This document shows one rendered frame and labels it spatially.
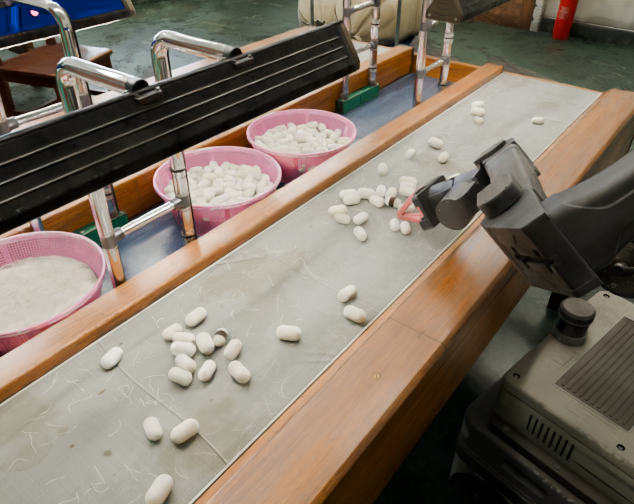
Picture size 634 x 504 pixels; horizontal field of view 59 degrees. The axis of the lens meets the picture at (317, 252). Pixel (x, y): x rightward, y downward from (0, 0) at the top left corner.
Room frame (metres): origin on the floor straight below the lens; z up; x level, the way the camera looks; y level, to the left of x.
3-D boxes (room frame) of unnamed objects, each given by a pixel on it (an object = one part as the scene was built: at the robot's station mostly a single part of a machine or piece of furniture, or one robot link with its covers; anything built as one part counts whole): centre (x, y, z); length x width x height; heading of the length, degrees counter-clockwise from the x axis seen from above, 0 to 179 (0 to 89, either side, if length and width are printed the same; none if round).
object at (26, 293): (0.70, 0.48, 0.71); 0.22 x 0.22 x 0.06
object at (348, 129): (1.27, 0.04, 0.72); 0.27 x 0.27 x 0.10
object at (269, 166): (1.05, 0.21, 0.72); 0.27 x 0.27 x 0.10
